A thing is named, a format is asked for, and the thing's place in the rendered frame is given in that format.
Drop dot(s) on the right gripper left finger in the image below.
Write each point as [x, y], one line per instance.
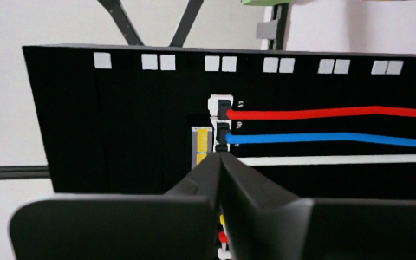
[123, 227]

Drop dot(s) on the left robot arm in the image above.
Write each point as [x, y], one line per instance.
[129, 32]

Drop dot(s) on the yellow label strip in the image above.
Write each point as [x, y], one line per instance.
[202, 143]

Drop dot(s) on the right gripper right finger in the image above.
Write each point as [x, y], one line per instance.
[262, 222]

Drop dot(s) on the black rack frame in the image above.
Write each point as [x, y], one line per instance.
[114, 46]

